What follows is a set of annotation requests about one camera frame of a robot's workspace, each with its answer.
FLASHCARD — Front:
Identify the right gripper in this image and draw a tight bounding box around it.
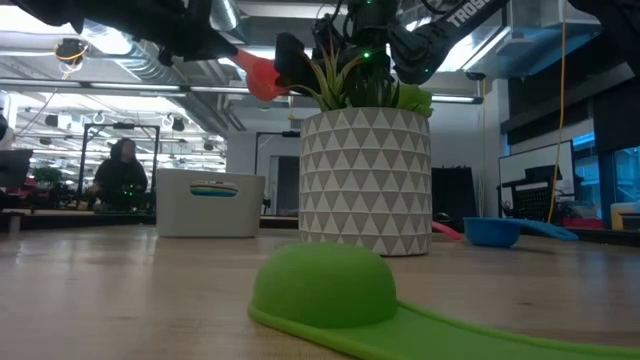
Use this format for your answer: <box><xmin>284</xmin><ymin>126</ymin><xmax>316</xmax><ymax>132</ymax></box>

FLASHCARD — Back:
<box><xmin>273</xmin><ymin>0</ymin><xmax>399</xmax><ymax>95</ymax></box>

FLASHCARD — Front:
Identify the orange measuring cup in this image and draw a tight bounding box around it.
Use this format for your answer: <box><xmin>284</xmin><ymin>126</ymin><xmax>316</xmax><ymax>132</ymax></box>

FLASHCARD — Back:
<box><xmin>230</xmin><ymin>47</ymin><xmax>291</xmax><ymax>103</ymax></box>

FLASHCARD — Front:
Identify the green measuring cup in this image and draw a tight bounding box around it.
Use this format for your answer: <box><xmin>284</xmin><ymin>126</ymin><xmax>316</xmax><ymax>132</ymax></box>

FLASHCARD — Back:
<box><xmin>247</xmin><ymin>242</ymin><xmax>640</xmax><ymax>360</ymax></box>

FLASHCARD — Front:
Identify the red measuring cup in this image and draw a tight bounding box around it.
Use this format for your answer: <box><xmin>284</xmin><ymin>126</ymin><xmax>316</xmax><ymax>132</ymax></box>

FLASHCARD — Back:
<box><xmin>431</xmin><ymin>220</ymin><xmax>465</xmax><ymax>243</ymax></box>

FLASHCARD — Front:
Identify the blue measuring cup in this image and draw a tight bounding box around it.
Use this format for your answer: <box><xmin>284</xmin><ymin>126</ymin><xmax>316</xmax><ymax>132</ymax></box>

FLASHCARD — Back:
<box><xmin>462</xmin><ymin>216</ymin><xmax>581</xmax><ymax>250</ymax></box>

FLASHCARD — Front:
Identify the grey plastic basket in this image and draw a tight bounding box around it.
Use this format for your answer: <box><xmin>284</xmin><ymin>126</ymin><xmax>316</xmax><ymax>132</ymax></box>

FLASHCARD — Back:
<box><xmin>154</xmin><ymin>168</ymin><xmax>267</xmax><ymax>239</ymax></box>

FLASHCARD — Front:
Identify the ceiling light strip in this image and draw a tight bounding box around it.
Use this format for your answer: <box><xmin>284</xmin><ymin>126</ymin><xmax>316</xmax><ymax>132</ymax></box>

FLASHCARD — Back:
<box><xmin>0</xmin><ymin>77</ymin><xmax>251</xmax><ymax>96</ymax></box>

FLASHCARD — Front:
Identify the succulent in triangle-patterned pot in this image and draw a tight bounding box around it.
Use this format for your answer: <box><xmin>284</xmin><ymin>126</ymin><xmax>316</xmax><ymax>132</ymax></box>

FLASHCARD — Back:
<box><xmin>285</xmin><ymin>44</ymin><xmax>435</xmax><ymax>258</ymax></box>

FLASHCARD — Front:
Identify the person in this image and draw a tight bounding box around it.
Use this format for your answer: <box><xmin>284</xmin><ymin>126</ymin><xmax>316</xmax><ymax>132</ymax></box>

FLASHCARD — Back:
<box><xmin>90</xmin><ymin>137</ymin><xmax>150</xmax><ymax>212</ymax></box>

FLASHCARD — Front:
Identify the green background plant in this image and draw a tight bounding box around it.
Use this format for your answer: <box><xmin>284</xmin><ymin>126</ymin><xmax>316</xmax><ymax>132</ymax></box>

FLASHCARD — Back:
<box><xmin>31</xmin><ymin>165</ymin><xmax>65</xmax><ymax>187</ymax></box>

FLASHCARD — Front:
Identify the black cabinet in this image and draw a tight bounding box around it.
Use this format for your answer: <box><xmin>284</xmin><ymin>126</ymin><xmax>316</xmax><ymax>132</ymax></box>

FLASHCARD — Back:
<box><xmin>430</xmin><ymin>165</ymin><xmax>480</xmax><ymax>224</ymax></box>

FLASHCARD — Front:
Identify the dark monitor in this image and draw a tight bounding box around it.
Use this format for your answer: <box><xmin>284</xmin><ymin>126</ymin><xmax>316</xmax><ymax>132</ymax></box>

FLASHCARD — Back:
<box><xmin>0</xmin><ymin>148</ymin><xmax>35</xmax><ymax>190</ymax></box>

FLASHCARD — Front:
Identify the white board panel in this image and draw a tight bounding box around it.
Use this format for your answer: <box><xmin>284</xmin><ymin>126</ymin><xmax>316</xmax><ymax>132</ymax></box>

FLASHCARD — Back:
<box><xmin>498</xmin><ymin>140</ymin><xmax>577</xmax><ymax>221</ymax></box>

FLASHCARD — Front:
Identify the red and black toolbox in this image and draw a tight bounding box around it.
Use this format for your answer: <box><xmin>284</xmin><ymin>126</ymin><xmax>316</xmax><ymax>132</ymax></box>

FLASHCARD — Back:
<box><xmin>558</xmin><ymin>216</ymin><xmax>606</xmax><ymax>231</ymax></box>

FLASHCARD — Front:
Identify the yellow box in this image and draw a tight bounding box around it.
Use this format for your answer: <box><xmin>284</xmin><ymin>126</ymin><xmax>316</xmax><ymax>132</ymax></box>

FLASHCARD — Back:
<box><xmin>609</xmin><ymin>201</ymin><xmax>640</xmax><ymax>232</ymax></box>

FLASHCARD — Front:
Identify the silver ceiling duct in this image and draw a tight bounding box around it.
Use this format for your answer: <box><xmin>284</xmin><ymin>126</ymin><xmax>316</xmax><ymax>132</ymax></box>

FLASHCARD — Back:
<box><xmin>207</xmin><ymin>0</ymin><xmax>251</xmax><ymax>34</ymax></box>

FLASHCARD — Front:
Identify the black stand frame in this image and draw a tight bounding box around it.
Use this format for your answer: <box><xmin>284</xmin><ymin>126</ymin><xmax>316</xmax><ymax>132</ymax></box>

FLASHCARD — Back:
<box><xmin>254</xmin><ymin>130</ymin><xmax>302</xmax><ymax>176</ymax></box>
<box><xmin>76</xmin><ymin>122</ymin><xmax>162</xmax><ymax>206</ymax></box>

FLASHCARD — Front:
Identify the ceiling cable reel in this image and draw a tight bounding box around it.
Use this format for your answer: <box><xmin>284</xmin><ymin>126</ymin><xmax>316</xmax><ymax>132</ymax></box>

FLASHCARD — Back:
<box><xmin>53</xmin><ymin>37</ymin><xmax>91</xmax><ymax>67</ymax></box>

